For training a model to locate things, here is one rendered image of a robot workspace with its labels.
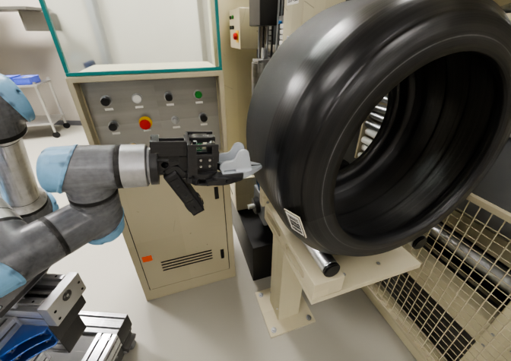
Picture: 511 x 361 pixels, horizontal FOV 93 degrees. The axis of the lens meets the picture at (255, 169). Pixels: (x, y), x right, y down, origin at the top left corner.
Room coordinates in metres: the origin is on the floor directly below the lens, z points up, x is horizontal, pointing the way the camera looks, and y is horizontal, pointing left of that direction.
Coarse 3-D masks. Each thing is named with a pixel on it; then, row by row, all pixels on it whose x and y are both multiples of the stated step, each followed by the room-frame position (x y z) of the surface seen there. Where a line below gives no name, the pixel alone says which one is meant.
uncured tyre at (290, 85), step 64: (384, 0) 0.45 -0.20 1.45; (448, 0) 0.43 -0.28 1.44; (320, 64) 0.40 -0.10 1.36; (384, 64) 0.37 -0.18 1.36; (448, 64) 0.65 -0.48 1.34; (256, 128) 0.48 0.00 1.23; (320, 128) 0.35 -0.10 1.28; (384, 128) 0.75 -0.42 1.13; (448, 128) 0.64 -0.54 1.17; (320, 192) 0.35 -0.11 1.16; (384, 192) 0.64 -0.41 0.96; (448, 192) 0.49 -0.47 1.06
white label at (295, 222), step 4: (284, 208) 0.37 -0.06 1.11; (288, 212) 0.36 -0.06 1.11; (288, 216) 0.36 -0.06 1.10; (292, 216) 0.35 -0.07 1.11; (296, 216) 0.34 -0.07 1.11; (288, 220) 0.37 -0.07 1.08; (292, 220) 0.36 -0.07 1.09; (296, 220) 0.34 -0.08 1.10; (300, 220) 0.34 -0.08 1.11; (292, 224) 0.36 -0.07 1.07; (296, 224) 0.35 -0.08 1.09; (300, 224) 0.34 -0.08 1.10; (292, 228) 0.37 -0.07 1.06; (296, 228) 0.36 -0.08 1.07; (300, 228) 0.34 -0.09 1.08; (300, 232) 0.35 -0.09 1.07; (304, 232) 0.34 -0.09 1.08; (304, 236) 0.34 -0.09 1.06
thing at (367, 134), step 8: (384, 104) 1.02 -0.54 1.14; (376, 112) 0.97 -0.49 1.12; (384, 112) 0.91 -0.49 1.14; (368, 120) 0.99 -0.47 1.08; (376, 120) 1.01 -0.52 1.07; (360, 128) 1.00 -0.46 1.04; (368, 128) 0.99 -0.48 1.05; (376, 128) 0.92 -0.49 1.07; (360, 136) 0.99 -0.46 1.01; (368, 136) 1.01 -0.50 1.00; (360, 144) 1.00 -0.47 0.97; (368, 144) 0.94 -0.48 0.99; (360, 152) 0.99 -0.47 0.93
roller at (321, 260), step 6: (306, 246) 0.47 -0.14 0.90; (312, 252) 0.44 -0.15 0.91; (318, 252) 0.43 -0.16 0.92; (318, 258) 0.42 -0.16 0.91; (324, 258) 0.41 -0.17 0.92; (330, 258) 0.41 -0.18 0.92; (318, 264) 0.41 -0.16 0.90; (324, 264) 0.40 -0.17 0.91; (330, 264) 0.39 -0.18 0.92; (336, 264) 0.39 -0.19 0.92; (324, 270) 0.39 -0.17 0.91; (330, 270) 0.39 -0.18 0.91; (336, 270) 0.39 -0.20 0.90; (330, 276) 0.39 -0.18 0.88
